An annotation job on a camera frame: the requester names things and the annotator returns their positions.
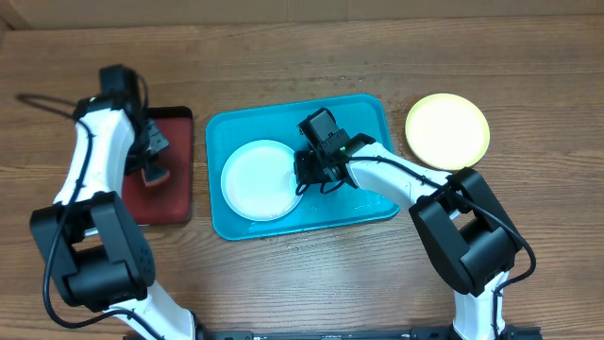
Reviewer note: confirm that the teal plastic tray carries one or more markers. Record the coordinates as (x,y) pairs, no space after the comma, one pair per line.
(229,130)

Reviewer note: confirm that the black red-lined tray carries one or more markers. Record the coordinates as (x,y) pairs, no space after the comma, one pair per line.
(168,201)

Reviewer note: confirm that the yellow-green plastic plate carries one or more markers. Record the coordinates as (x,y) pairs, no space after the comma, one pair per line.
(447,131)

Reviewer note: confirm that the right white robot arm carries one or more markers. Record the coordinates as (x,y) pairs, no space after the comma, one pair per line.
(468,237)

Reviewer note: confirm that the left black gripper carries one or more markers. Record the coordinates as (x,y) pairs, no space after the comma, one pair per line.
(159,143)

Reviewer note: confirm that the light blue plastic plate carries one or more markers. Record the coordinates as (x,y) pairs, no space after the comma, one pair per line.
(258,181)

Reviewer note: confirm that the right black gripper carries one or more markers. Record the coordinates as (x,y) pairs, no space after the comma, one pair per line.
(311,177)

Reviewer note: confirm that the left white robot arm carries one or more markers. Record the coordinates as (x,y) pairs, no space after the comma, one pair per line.
(97,262)

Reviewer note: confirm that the red and green sponge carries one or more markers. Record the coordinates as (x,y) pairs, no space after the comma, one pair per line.
(154,175)

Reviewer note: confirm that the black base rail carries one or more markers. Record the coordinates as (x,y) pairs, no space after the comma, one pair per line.
(419,333)

